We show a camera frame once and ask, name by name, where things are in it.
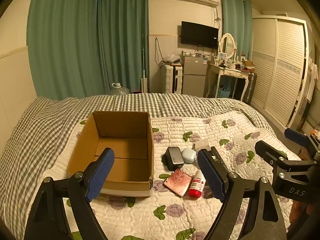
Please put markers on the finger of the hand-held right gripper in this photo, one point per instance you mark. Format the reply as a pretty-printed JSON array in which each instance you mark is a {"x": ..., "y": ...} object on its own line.
[
  {"x": 296, "y": 136},
  {"x": 268, "y": 152}
]

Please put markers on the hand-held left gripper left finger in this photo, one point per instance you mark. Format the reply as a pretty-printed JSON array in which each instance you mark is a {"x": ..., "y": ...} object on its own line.
[{"x": 100, "y": 172}]

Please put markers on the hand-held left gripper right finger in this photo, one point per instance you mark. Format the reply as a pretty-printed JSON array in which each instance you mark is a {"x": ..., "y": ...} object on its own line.
[{"x": 210, "y": 175}]

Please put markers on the white bottle with red cap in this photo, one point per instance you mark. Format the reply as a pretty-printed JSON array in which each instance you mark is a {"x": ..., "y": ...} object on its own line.
[{"x": 196, "y": 185}]

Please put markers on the black remote control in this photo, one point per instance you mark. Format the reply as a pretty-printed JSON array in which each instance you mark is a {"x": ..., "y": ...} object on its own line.
[{"x": 218, "y": 158}]

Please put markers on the pale blue earbuds case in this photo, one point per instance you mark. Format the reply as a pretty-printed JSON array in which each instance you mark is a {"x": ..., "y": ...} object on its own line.
[{"x": 189, "y": 156}]

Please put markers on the small white box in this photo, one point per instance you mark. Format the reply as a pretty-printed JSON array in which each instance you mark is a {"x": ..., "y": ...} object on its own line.
[{"x": 202, "y": 145}]

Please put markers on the pink patterned packet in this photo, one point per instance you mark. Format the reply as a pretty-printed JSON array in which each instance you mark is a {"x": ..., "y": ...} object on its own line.
[{"x": 177, "y": 182}]

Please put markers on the brown cardboard box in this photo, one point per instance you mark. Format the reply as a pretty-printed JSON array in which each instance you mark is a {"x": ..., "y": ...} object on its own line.
[{"x": 122, "y": 146}]

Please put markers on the black power bank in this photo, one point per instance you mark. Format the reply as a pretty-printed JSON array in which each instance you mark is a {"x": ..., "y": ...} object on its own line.
[{"x": 173, "y": 158}]

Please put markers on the white floral quilt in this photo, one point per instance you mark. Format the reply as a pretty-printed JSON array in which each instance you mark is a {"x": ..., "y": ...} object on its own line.
[{"x": 180, "y": 132}]

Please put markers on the hanging pale clothes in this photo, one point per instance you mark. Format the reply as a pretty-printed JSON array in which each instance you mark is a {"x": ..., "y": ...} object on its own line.
[{"x": 310, "y": 80}]

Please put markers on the dark hard suitcase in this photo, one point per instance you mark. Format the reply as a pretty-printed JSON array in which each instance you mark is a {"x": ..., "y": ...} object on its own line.
[{"x": 250, "y": 87}]

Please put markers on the white louvred wardrobe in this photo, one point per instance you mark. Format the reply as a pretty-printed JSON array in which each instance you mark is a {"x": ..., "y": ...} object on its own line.
[{"x": 280, "y": 67}]

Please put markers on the grey checked bed sheet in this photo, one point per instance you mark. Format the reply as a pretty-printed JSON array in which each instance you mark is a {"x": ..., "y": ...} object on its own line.
[{"x": 37, "y": 135}]

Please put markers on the blue plastic basket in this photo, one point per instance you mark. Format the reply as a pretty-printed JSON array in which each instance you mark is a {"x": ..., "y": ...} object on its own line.
[{"x": 223, "y": 92}]

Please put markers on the clear large water jug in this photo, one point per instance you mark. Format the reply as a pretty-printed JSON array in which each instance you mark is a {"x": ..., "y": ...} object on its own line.
[{"x": 119, "y": 90}]

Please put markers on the white dressing table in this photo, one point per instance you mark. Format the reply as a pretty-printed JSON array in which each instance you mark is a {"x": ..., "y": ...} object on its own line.
[{"x": 226, "y": 72}]

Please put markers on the silver small fridge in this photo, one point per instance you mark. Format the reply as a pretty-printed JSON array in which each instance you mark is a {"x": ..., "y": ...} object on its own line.
[{"x": 193, "y": 75}]

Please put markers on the white flat mop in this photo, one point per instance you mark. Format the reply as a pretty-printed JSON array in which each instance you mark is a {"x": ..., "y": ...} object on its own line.
[{"x": 144, "y": 80}]

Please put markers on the white hard suitcase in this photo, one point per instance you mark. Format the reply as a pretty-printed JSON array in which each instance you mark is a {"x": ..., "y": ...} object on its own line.
[{"x": 170, "y": 78}]

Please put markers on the white oval vanity mirror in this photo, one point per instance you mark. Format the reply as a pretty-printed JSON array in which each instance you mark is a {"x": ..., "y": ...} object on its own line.
[{"x": 227, "y": 43}]

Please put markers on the clear plastic bag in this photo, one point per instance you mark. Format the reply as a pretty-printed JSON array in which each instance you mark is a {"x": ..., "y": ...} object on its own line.
[{"x": 173, "y": 59}]

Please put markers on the narrow green curtain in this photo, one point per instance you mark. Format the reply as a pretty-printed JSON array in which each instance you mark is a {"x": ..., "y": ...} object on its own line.
[{"x": 235, "y": 20}]

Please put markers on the wide green curtain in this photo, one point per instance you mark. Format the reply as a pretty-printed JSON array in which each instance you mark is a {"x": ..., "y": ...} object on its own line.
[{"x": 62, "y": 42}]

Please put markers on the green corner curtain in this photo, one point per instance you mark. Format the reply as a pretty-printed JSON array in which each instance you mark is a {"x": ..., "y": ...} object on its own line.
[{"x": 122, "y": 37}]

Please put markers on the black wall television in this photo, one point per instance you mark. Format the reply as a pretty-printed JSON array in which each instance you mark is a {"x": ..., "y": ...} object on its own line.
[{"x": 198, "y": 34}]

